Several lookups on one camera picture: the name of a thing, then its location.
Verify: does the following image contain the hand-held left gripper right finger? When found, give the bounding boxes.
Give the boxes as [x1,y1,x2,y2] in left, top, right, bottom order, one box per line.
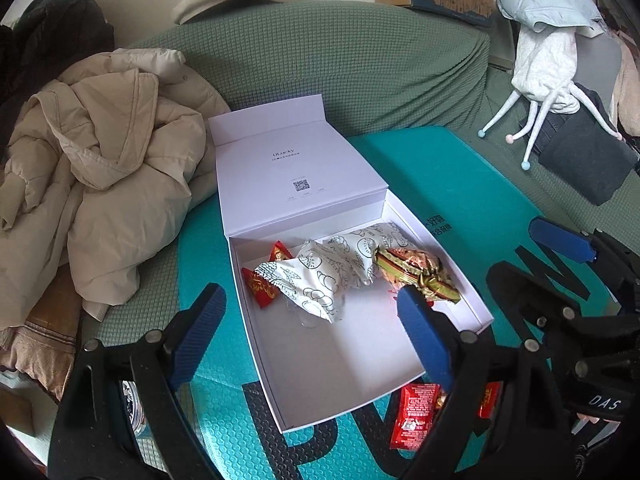
[395,285,581,480]

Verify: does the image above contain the silver metal object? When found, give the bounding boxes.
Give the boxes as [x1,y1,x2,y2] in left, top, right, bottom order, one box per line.
[120,380,151,433]

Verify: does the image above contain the beige down jacket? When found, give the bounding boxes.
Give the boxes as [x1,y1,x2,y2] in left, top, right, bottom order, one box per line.
[0,47,233,321]

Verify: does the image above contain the dark jacket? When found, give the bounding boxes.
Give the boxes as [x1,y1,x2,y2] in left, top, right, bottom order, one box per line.
[0,0,116,136]

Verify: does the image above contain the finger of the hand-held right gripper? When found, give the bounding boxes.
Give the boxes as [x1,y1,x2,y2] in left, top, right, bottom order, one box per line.
[529,216,640,311]
[486,260,618,366]

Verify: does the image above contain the light blue padded jacket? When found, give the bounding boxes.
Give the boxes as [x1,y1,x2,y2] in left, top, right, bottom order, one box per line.
[497,0,603,36]

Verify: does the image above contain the white plush toy long legs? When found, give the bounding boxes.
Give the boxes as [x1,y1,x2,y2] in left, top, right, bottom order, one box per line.
[477,80,623,171]

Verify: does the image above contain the white cardboard gift box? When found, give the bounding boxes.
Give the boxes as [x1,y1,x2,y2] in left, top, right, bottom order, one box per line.
[207,95,493,433]

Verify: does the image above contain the red sauce packet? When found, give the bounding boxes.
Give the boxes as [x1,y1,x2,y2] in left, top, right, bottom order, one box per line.
[389,382,443,448]

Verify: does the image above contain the black folded garment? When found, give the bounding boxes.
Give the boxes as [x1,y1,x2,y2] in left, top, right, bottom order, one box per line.
[537,82,640,206]

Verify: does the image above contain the teal foam mat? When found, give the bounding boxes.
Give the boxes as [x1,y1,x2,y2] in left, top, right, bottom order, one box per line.
[135,125,596,480]

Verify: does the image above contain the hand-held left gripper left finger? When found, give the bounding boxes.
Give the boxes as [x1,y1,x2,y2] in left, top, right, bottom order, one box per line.
[47,282,228,480]

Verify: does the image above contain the small red candy packet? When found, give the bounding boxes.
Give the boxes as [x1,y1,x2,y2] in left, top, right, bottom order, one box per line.
[477,380,503,418]

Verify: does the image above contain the red gold snack packet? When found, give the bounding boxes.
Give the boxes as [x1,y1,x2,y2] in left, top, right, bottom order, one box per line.
[375,246,461,306]

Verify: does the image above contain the pink fleece garment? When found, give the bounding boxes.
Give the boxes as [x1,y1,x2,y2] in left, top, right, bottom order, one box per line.
[607,25,640,136]

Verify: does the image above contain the white printed snack packet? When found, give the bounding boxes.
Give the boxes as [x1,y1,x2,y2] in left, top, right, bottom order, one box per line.
[320,221,406,286]
[252,240,351,326]

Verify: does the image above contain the green covered sofa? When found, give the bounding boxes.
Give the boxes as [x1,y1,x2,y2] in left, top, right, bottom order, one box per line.
[75,0,640,341]

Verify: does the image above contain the brown blanket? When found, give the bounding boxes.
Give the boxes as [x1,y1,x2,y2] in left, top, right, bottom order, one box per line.
[0,260,83,401]

